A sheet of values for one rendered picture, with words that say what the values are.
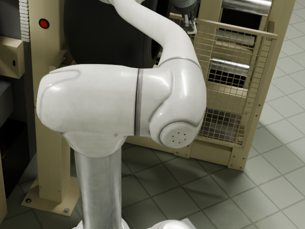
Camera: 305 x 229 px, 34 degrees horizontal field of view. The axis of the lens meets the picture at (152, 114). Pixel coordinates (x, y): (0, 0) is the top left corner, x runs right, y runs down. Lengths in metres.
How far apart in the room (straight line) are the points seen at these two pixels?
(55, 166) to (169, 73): 1.65
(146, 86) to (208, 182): 2.04
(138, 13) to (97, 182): 0.42
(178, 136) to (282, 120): 2.64
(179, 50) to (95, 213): 0.43
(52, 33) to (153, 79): 1.18
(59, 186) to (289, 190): 1.31
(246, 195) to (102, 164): 1.93
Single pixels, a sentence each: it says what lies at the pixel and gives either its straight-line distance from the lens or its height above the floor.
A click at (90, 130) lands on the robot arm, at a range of 0.95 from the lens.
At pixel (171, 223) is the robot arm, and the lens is 1.41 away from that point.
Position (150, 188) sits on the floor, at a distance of 2.84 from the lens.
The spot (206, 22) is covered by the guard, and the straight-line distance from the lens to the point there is 2.33.
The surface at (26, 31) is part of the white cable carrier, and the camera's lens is 2.15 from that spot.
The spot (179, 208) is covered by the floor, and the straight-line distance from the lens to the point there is 2.77.
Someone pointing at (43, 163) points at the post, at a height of 0.27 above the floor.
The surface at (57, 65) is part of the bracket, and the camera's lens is 2.03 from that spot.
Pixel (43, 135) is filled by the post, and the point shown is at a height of 0.46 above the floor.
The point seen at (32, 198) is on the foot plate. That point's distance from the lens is 2.76.
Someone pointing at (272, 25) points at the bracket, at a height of 0.98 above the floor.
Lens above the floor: 2.07
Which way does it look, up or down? 39 degrees down
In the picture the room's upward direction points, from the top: 8 degrees clockwise
